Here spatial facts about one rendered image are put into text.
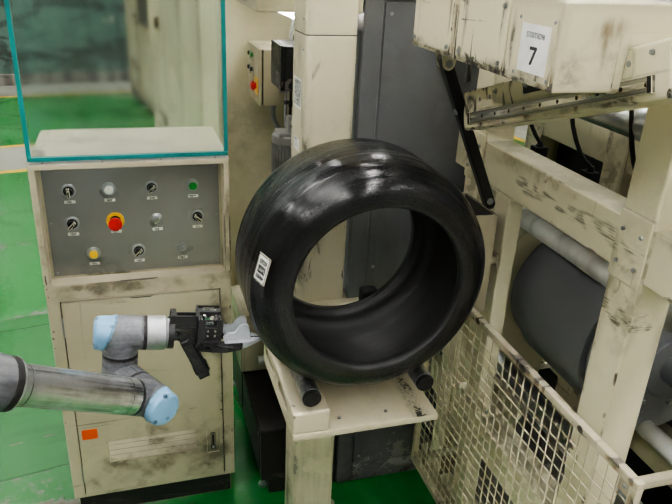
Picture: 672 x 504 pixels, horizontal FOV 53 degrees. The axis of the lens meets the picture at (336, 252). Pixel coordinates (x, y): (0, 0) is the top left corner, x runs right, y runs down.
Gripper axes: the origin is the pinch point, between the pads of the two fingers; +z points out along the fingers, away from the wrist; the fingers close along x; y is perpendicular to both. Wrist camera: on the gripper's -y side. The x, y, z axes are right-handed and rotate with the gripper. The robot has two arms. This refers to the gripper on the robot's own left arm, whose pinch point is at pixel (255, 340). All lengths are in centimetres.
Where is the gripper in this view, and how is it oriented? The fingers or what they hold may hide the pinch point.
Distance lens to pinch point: 158.7
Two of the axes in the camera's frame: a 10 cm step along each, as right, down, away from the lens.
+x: -2.8, -4.0, 8.7
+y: 1.6, -9.2, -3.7
